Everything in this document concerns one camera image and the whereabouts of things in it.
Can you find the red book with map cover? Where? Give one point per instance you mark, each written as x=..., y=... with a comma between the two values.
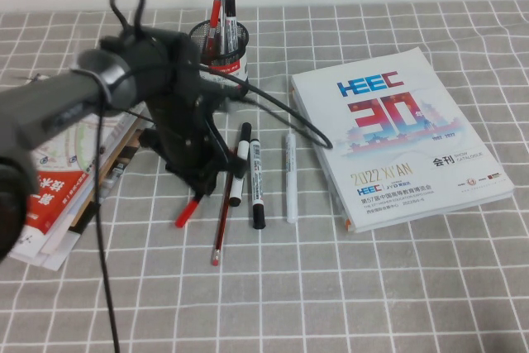
x=62, y=200

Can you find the white marker with black cap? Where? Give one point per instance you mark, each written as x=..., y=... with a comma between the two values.
x=230, y=3

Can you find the red pen with silver clip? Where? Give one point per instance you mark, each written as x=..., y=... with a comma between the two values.
x=214, y=14

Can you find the dark brown magazine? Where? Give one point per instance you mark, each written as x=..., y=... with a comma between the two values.
x=120, y=163

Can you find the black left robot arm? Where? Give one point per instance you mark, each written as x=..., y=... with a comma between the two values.
x=62, y=109

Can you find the black mesh pen holder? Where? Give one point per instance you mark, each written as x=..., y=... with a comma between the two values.
x=233, y=41

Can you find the white HEEC show catalogue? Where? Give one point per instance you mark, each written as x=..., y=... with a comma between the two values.
x=392, y=154

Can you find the white pen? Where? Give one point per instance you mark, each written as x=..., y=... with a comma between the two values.
x=291, y=179

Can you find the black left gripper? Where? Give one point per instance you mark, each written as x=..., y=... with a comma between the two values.
x=182, y=138

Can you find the plain white black-capped marker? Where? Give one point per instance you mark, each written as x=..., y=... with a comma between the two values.
x=244, y=146

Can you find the stack of maps and booklets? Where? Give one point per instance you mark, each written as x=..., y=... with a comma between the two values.
x=53, y=258

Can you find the grey white-checked tablecloth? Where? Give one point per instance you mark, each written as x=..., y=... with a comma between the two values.
x=372, y=287

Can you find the red and black pen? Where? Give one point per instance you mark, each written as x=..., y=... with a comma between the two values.
x=186, y=214

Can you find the red pencil with eraser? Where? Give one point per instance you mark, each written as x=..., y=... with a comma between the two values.
x=219, y=239

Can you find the barcode white black-capped marker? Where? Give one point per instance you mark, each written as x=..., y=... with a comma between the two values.
x=257, y=179

